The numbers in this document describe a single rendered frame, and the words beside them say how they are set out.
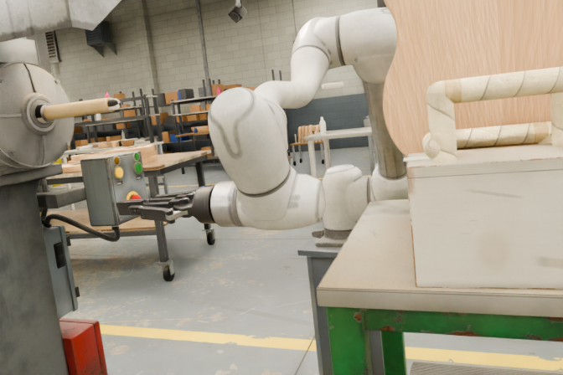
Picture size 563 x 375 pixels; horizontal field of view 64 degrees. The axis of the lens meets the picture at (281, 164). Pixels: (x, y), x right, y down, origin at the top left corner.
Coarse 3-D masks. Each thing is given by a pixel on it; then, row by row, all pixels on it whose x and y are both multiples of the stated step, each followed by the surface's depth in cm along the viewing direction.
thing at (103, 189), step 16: (80, 160) 128; (96, 160) 126; (128, 160) 133; (96, 176) 127; (112, 176) 126; (128, 176) 133; (96, 192) 128; (112, 192) 127; (128, 192) 132; (144, 192) 139; (96, 208) 129; (112, 208) 127; (48, 224) 130; (80, 224) 132; (96, 224) 130; (112, 224) 128; (112, 240) 133
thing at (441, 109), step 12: (432, 96) 60; (444, 96) 59; (432, 108) 60; (444, 108) 59; (432, 120) 60; (444, 120) 59; (432, 132) 61; (444, 132) 59; (444, 144) 60; (456, 144) 60; (444, 156) 60; (456, 156) 60
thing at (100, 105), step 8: (64, 104) 102; (72, 104) 101; (80, 104) 100; (88, 104) 99; (96, 104) 98; (104, 104) 97; (48, 112) 103; (56, 112) 102; (64, 112) 101; (72, 112) 101; (80, 112) 100; (88, 112) 100; (96, 112) 99; (104, 112) 99
